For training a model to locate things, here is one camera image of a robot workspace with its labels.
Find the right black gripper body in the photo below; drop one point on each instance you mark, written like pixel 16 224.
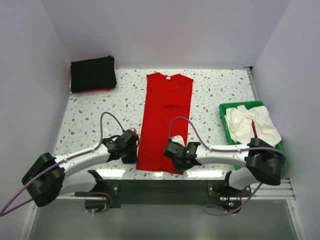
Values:
pixel 179 167

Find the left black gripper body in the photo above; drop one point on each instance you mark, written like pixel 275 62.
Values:
pixel 122 156

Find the red t-shirt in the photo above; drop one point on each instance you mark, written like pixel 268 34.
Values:
pixel 167 97

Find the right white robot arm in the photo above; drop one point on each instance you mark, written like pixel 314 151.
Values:
pixel 259 162

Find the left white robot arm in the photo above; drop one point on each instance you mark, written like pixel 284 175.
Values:
pixel 50 177

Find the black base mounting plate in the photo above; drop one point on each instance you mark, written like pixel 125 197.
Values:
pixel 115 193

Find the white t-shirt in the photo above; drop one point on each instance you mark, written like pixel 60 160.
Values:
pixel 244 124

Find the folded black t-shirt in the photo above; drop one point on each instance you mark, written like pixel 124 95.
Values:
pixel 93 75

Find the green plastic bin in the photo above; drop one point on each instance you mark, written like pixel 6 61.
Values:
pixel 247 104

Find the aluminium frame rail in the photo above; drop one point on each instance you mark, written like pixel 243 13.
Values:
pixel 284 191

